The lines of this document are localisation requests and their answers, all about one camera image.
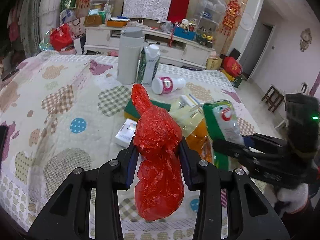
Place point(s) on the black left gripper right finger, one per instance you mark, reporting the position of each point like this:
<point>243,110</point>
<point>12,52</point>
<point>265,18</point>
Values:
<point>249,214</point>

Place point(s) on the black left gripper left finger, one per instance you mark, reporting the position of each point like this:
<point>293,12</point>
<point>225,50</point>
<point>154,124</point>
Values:
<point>66,214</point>

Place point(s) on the red plastic bag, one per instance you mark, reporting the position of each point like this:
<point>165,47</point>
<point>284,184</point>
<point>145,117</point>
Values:
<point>160,189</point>

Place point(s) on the white small medicine box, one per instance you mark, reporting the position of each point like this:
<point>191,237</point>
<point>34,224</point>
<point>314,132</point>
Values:
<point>126,133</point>

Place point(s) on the orange yellow plastic bag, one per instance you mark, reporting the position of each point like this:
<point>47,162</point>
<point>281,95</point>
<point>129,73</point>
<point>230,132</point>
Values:
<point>188,114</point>

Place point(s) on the white gloved right hand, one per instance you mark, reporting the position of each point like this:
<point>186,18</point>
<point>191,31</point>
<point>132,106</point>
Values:
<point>295,200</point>

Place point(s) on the dark wooden stool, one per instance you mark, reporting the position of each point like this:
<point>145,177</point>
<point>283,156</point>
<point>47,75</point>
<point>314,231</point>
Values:
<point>273,98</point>

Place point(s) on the red gift bag on floor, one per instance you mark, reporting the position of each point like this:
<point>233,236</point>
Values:
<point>231,66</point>

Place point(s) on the yellow cardboard box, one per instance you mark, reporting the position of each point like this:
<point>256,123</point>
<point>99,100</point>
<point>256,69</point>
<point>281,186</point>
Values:
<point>213,63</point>

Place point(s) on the white bottle pink label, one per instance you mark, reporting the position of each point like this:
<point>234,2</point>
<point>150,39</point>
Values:
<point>166,85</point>

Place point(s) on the blue storage basket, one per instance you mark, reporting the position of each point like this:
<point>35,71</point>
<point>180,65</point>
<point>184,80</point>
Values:
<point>182,33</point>

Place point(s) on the red chinese knot decoration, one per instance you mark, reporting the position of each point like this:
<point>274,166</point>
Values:
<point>233,10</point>

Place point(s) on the green white milk carton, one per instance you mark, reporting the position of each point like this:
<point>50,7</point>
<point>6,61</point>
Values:
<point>148,65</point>

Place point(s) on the red bag left background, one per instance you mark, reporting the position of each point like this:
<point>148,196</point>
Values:
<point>61,37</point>

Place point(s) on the white tv cabinet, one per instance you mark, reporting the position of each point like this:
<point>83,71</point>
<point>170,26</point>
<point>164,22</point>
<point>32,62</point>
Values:
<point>174,50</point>

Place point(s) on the grey thermos flask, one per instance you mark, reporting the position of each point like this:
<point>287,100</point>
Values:
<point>130,46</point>

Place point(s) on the red cloth behind tv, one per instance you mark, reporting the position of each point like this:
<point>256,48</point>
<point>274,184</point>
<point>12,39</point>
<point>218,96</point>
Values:
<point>178,10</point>

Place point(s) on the orange tray on cabinet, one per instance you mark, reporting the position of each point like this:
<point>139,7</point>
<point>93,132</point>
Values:
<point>116,23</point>

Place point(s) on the tv with white cover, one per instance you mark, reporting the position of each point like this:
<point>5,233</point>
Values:
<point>149,9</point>

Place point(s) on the ornate wall clock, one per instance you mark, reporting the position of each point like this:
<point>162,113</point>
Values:
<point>305,39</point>

